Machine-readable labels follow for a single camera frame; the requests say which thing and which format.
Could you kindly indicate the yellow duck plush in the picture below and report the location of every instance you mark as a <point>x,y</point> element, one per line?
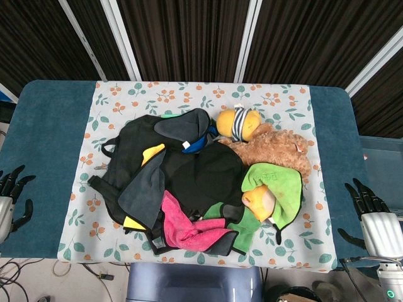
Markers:
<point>259,203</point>

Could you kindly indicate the grey cloth with yellow lining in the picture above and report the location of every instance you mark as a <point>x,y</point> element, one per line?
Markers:
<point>141,192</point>

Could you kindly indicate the blue cloth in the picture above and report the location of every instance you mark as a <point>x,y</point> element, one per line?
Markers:
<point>196,145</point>

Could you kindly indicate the black garment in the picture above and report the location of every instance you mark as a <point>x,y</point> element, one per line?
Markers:
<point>211,176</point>

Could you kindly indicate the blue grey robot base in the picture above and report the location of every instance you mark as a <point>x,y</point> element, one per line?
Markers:
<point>195,283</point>

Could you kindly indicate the dark round bin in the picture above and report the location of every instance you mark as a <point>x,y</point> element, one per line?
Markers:
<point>292,295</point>

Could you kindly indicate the wide white frame post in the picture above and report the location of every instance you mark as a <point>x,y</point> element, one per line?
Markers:
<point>378,59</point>
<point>248,37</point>
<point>121,37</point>

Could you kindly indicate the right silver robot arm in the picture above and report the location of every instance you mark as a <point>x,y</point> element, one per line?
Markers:
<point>390,280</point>

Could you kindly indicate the grey storage box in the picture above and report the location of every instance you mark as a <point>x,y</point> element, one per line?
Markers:
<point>382,163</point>

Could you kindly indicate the green plush garment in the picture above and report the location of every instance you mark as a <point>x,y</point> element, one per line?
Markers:
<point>280,185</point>

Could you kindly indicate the thin white frame post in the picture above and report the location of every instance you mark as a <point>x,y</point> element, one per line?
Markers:
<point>82,37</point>

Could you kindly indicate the brown teddy bear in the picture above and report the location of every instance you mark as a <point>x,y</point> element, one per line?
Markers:
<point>274,148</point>

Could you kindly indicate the grey cloth with white tag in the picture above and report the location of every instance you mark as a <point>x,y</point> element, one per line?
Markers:
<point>182,126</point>

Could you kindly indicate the floral print tablecloth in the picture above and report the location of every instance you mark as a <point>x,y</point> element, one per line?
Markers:
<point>195,94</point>

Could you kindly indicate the pink cloth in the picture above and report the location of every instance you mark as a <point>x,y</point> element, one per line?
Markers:
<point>182,226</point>

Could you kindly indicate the teal table cover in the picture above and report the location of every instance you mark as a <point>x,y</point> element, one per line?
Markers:
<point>42,163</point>

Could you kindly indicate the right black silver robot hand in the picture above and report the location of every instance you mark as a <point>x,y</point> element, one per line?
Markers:
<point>379,231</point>

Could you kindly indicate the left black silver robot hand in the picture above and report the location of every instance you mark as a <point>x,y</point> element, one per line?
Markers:
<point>5,209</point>

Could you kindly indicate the yellow plush with striped band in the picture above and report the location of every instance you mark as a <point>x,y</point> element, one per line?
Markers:
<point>244,122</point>

